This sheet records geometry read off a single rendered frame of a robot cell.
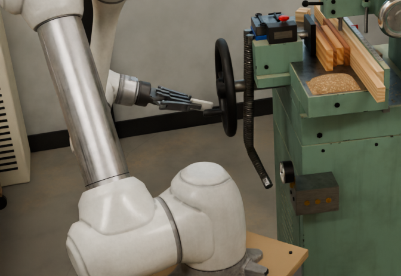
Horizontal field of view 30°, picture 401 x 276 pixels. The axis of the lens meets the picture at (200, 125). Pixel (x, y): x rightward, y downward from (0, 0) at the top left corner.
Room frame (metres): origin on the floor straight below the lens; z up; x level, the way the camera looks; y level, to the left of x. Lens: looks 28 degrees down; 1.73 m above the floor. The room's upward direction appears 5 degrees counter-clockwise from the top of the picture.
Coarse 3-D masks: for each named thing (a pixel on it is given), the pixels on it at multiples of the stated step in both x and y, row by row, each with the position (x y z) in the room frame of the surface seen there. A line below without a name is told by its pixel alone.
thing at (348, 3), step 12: (324, 0) 1.99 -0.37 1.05; (336, 0) 1.97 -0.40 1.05; (348, 0) 1.97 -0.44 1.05; (360, 0) 1.98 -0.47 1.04; (372, 0) 1.98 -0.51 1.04; (324, 12) 1.99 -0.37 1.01; (336, 12) 1.97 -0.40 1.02; (348, 12) 1.97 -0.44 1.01; (360, 12) 1.98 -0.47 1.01; (372, 12) 1.98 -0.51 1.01
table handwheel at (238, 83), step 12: (216, 48) 2.07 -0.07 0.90; (228, 48) 1.95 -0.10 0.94; (216, 60) 2.10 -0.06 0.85; (228, 60) 1.91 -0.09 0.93; (216, 72) 2.11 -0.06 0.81; (228, 72) 1.88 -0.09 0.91; (216, 84) 2.00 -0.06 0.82; (228, 84) 1.86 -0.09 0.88; (240, 84) 1.98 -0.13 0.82; (228, 96) 1.85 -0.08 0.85; (228, 108) 1.85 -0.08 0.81; (228, 120) 1.86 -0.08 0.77; (228, 132) 1.88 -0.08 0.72
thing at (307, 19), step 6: (306, 18) 2.01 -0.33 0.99; (306, 24) 2.01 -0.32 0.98; (312, 24) 1.95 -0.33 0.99; (306, 30) 1.99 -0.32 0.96; (312, 30) 1.95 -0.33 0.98; (300, 36) 1.98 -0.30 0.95; (306, 36) 1.98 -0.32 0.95; (312, 36) 1.95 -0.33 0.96; (306, 42) 2.01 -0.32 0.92; (312, 42) 1.95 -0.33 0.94; (312, 48) 1.95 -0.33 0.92
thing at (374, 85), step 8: (320, 16) 2.20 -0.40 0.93; (336, 24) 2.08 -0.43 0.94; (352, 48) 1.89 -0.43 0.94; (352, 56) 1.85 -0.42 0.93; (360, 56) 1.83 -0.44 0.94; (352, 64) 1.85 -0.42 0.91; (360, 64) 1.78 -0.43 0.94; (360, 72) 1.77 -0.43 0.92; (368, 72) 1.72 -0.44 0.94; (368, 80) 1.70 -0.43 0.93; (376, 80) 1.68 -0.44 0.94; (368, 88) 1.70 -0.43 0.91; (376, 88) 1.64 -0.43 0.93; (384, 88) 1.63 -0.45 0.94; (376, 96) 1.64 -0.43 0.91; (384, 96) 1.63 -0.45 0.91
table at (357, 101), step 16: (304, 48) 2.01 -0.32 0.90; (304, 64) 1.90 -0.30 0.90; (320, 64) 1.89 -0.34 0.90; (256, 80) 1.92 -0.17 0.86; (272, 80) 1.90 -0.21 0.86; (288, 80) 1.90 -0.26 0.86; (304, 80) 1.80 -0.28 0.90; (304, 96) 1.73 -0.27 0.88; (320, 96) 1.70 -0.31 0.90; (336, 96) 1.70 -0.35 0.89; (352, 96) 1.70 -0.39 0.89; (368, 96) 1.70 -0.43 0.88; (320, 112) 1.70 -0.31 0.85; (336, 112) 1.70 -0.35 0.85; (352, 112) 1.70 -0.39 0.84
